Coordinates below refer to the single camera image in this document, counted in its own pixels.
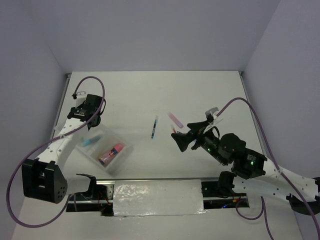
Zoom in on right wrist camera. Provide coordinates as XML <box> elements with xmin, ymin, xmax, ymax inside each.
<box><xmin>203</xmin><ymin>107</ymin><xmax>223</xmax><ymax>133</ymax></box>

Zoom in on pink highlighter in container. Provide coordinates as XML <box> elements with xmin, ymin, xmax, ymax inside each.
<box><xmin>109</xmin><ymin>143</ymin><xmax>124</xmax><ymax>157</ymax></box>

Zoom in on clear plastic container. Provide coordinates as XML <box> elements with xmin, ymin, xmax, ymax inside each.
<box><xmin>63</xmin><ymin>123</ymin><xmax>133</xmax><ymax>179</ymax></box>

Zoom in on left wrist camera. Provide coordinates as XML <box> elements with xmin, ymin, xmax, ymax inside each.
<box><xmin>72</xmin><ymin>91</ymin><xmax>87</xmax><ymax>108</ymax></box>

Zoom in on blue highlighter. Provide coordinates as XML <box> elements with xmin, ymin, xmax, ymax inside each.
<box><xmin>83</xmin><ymin>135</ymin><xmax>101</xmax><ymax>147</ymax></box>

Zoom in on right table rail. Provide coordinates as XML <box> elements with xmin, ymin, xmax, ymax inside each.
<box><xmin>238</xmin><ymin>71</ymin><xmax>267</xmax><ymax>155</ymax></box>

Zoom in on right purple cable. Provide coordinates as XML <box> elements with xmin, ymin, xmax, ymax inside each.
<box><xmin>216</xmin><ymin>97</ymin><xmax>320</xmax><ymax>240</ymax></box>

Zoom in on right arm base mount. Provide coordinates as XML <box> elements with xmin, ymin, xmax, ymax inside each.
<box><xmin>201</xmin><ymin>180</ymin><xmax>250</xmax><ymax>210</ymax></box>

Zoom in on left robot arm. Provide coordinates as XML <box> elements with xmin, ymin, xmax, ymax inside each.
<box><xmin>21</xmin><ymin>94</ymin><xmax>105</xmax><ymax>204</ymax></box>

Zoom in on pink highlighter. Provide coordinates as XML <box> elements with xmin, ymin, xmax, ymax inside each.
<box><xmin>167</xmin><ymin>112</ymin><xmax>184</xmax><ymax>129</ymax></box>
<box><xmin>109</xmin><ymin>143</ymin><xmax>124</xmax><ymax>157</ymax></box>

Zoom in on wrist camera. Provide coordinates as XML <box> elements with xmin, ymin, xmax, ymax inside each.
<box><xmin>72</xmin><ymin>91</ymin><xmax>87</xmax><ymax>108</ymax></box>
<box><xmin>203</xmin><ymin>107</ymin><xmax>223</xmax><ymax>133</ymax></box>

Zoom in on blue pen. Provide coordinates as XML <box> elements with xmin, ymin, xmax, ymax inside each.
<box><xmin>150</xmin><ymin>115</ymin><xmax>159</xmax><ymax>139</ymax></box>

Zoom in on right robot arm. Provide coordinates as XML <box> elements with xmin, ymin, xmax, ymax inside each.
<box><xmin>171</xmin><ymin>121</ymin><xmax>320</xmax><ymax>215</ymax></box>

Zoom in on purple cable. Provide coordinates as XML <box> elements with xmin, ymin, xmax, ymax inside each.
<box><xmin>6</xmin><ymin>76</ymin><xmax>106</xmax><ymax>229</ymax></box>
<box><xmin>216</xmin><ymin>97</ymin><xmax>320</xmax><ymax>240</ymax></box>

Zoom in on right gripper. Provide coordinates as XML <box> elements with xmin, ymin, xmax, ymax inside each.
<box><xmin>169</xmin><ymin>119</ymin><xmax>227</xmax><ymax>165</ymax></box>

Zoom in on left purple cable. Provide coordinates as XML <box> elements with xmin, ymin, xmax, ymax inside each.
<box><xmin>6</xmin><ymin>76</ymin><xmax>106</xmax><ymax>229</ymax></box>

